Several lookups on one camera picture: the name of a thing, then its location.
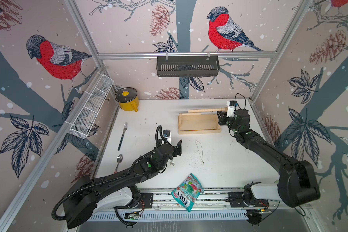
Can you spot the white wire mesh shelf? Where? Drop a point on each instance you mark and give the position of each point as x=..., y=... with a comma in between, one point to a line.
x=83, y=124

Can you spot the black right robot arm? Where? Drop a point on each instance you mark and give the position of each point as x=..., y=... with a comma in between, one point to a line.
x=297, y=184

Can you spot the black hanging metal basket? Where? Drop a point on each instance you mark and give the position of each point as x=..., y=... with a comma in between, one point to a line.
x=187, y=66

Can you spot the pink handled spoon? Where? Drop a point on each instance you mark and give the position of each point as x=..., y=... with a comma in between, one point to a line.
x=119, y=160

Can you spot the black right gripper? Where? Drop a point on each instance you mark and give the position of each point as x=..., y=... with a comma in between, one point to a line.
x=223, y=119

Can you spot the wooden jewelry display stand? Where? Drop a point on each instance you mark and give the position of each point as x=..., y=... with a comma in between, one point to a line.
x=200, y=121

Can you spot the teal handled fork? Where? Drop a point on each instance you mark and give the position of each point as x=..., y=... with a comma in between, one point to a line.
x=125, y=127

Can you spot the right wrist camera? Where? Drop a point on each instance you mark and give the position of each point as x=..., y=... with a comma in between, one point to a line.
x=231, y=108

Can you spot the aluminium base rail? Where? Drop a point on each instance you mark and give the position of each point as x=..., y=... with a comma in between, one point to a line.
x=92, y=200

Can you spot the green Foxs candy bag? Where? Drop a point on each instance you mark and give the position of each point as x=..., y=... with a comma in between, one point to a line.
x=188, y=192

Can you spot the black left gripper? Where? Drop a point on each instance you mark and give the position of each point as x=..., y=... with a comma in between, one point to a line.
x=174, y=152

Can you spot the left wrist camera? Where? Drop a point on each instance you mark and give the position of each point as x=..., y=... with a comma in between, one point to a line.
x=167, y=135

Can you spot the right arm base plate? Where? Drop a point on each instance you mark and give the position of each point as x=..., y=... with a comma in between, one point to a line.
x=236, y=200

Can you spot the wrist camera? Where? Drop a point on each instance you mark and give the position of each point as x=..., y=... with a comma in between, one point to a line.
x=167, y=135
x=231, y=108

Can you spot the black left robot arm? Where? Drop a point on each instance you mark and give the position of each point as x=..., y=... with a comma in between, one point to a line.
x=145, y=167

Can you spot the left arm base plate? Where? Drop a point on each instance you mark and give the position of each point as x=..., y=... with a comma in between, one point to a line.
x=145, y=201

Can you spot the yellow pot with lid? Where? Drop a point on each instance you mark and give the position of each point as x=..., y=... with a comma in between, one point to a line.
x=127, y=99

